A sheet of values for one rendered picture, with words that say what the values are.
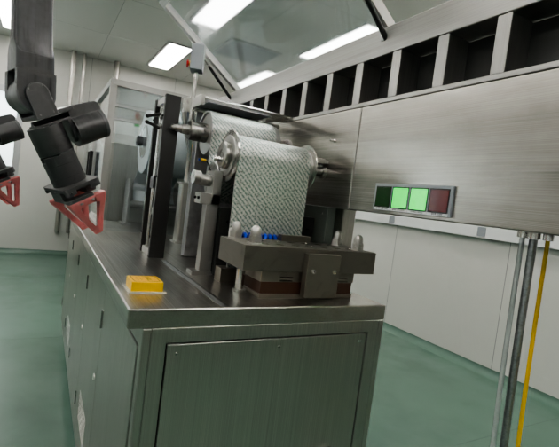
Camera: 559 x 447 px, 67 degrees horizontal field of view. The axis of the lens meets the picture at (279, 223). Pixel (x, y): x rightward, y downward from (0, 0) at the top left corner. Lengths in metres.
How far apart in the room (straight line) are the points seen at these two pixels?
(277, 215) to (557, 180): 0.70
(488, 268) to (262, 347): 2.93
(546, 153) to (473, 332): 3.03
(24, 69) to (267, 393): 0.80
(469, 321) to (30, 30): 3.57
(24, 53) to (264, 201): 0.68
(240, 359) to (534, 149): 0.73
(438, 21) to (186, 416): 1.06
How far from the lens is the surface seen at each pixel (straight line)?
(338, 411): 1.20
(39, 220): 6.67
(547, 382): 3.60
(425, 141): 1.08
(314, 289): 1.07
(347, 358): 1.15
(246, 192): 1.18
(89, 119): 0.84
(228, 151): 1.19
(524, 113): 0.95
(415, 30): 1.23
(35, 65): 0.81
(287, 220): 1.25
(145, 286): 0.99
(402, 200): 1.09
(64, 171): 0.82
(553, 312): 3.51
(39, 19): 0.84
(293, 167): 1.25
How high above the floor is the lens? 1.14
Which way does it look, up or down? 3 degrees down
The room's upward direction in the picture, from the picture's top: 7 degrees clockwise
